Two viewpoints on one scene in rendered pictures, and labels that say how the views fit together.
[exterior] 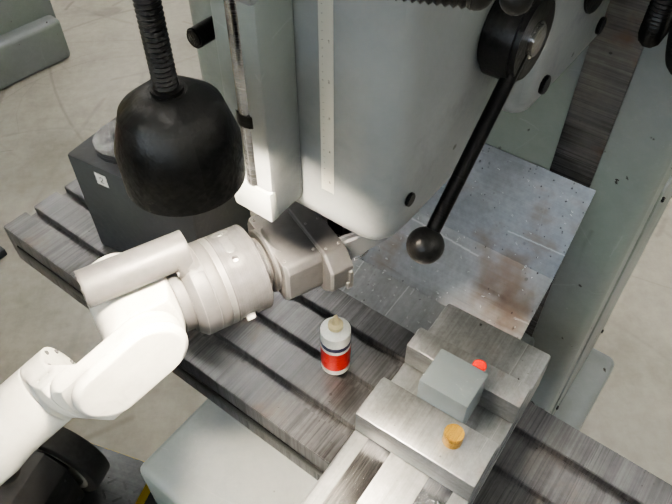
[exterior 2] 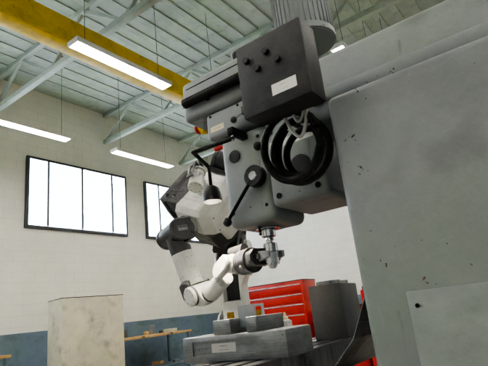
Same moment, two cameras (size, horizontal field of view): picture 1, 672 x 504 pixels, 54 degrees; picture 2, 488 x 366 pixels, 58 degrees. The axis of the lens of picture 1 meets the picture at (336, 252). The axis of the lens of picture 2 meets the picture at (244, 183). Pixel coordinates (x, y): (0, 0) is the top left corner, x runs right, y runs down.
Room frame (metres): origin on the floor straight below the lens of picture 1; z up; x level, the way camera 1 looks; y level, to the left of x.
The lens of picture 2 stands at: (0.35, -1.45, 1.04)
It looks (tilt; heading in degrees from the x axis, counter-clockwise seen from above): 17 degrees up; 87
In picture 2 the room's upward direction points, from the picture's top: 7 degrees counter-clockwise
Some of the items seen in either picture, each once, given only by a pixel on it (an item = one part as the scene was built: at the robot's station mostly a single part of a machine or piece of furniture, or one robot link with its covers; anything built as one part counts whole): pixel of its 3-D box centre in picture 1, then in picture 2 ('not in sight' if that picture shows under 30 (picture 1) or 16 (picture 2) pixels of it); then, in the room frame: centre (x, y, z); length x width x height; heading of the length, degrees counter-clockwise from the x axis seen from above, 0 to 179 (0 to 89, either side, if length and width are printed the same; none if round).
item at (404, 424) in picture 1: (424, 436); (237, 324); (0.34, -0.10, 1.02); 0.15 x 0.06 x 0.04; 55
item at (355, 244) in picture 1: (363, 244); (263, 255); (0.45, -0.03, 1.22); 0.06 x 0.02 x 0.03; 121
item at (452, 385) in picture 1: (450, 390); (251, 315); (0.39, -0.13, 1.04); 0.06 x 0.05 x 0.06; 55
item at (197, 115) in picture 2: not in sight; (253, 91); (0.49, -0.02, 1.81); 0.47 x 0.26 x 0.16; 143
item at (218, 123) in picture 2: not in sight; (263, 122); (0.51, -0.04, 1.68); 0.34 x 0.24 x 0.10; 143
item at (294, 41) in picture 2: not in sight; (277, 73); (0.52, -0.46, 1.62); 0.20 x 0.09 x 0.21; 143
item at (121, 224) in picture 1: (166, 200); (336, 308); (0.72, 0.25, 1.03); 0.22 x 0.12 x 0.20; 60
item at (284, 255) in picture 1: (269, 260); (255, 259); (0.43, 0.07, 1.22); 0.13 x 0.12 x 0.10; 31
